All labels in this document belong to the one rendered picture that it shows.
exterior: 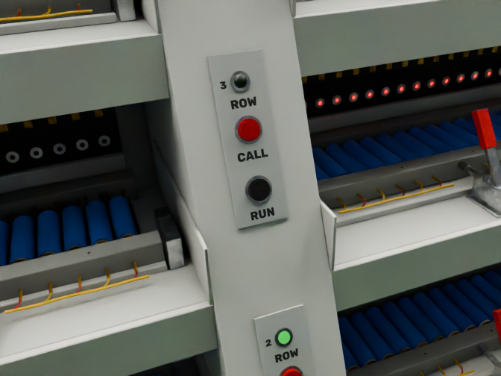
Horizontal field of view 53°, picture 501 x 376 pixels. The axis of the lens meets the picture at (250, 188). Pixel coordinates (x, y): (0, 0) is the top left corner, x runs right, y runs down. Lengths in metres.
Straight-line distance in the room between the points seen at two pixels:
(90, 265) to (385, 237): 0.24
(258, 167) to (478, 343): 0.33
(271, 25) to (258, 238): 0.15
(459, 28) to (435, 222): 0.16
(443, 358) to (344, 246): 0.19
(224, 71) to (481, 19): 0.23
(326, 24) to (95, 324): 0.27
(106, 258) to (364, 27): 0.26
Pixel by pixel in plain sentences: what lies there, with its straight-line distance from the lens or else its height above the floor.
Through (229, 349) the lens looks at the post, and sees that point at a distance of 0.39.
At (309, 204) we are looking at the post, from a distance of 0.38.
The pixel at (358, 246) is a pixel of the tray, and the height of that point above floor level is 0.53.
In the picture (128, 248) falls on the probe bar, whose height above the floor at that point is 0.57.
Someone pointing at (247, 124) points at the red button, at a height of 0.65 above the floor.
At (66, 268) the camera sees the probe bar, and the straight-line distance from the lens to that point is 0.40.
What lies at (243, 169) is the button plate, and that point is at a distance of 0.36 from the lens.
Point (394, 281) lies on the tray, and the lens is 0.44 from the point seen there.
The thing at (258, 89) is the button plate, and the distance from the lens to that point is 0.36.
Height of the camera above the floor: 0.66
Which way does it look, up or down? 9 degrees down
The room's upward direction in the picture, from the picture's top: 10 degrees counter-clockwise
